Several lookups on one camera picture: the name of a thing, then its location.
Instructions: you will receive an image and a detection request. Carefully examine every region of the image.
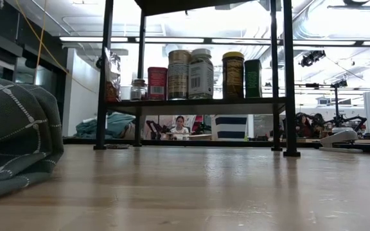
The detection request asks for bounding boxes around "black track light fixture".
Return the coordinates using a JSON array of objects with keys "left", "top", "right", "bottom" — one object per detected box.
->
[{"left": 299, "top": 49, "right": 327, "bottom": 68}]

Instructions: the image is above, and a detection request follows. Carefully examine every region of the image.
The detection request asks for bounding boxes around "green black pepper tin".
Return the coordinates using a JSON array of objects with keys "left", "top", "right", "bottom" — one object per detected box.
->
[{"left": 244, "top": 59, "right": 263, "bottom": 99}]

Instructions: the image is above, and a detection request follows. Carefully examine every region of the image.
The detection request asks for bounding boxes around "person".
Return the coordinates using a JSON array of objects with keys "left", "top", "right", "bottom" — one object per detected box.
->
[
  {"left": 170, "top": 115, "right": 189, "bottom": 135},
  {"left": 295, "top": 112, "right": 326, "bottom": 139}
]

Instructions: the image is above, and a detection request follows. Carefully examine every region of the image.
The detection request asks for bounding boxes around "smoked paprika tin red lid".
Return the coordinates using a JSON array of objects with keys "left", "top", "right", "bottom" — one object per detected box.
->
[{"left": 147, "top": 66, "right": 168, "bottom": 101}]

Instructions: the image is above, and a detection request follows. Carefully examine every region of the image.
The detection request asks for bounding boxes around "navy white striped box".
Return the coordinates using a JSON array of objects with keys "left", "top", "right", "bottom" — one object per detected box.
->
[{"left": 210, "top": 114, "right": 249, "bottom": 142}]

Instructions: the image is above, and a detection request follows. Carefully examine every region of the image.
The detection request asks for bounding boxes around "chili onion jar yellow lid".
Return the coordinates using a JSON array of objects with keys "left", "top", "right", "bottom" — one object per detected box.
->
[{"left": 222, "top": 51, "right": 245, "bottom": 99}]

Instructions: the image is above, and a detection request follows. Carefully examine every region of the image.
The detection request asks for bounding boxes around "black-framed dark wood shelf unit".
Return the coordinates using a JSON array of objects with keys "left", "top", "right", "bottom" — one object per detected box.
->
[{"left": 93, "top": 0, "right": 301, "bottom": 158}]

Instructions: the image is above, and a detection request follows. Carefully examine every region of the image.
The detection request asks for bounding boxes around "seed seasoning jar white lid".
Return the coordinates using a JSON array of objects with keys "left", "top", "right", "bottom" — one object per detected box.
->
[{"left": 188, "top": 47, "right": 215, "bottom": 99}]

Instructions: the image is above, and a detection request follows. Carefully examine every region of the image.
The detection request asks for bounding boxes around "grey checked cloth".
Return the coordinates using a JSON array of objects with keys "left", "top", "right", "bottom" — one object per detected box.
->
[{"left": 0, "top": 75, "right": 66, "bottom": 203}]

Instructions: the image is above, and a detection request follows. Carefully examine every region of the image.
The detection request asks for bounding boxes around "small glass jar brown lid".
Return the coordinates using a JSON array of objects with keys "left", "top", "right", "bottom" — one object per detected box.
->
[{"left": 130, "top": 78, "right": 148, "bottom": 101}]

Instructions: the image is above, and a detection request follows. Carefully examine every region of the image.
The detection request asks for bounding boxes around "black aluminium rig frame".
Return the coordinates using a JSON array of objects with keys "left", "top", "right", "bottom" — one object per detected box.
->
[{"left": 59, "top": 35, "right": 370, "bottom": 153}]

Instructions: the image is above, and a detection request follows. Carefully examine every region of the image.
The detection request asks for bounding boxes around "yellow cable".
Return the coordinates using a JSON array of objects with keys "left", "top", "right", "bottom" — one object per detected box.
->
[{"left": 14, "top": 0, "right": 70, "bottom": 75}]

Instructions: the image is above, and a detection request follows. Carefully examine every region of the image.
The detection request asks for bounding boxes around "teal cloth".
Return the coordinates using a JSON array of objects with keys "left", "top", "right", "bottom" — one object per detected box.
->
[{"left": 75, "top": 112, "right": 138, "bottom": 140}]

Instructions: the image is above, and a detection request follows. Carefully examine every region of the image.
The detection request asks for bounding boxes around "taco seasoning mix packet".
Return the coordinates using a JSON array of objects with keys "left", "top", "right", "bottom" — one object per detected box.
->
[{"left": 103, "top": 47, "right": 122, "bottom": 103}]

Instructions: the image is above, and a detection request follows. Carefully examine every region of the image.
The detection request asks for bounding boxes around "furikake jar with tan lid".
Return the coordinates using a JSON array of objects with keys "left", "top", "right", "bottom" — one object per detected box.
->
[{"left": 167, "top": 49, "right": 191, "bottom": 100}]

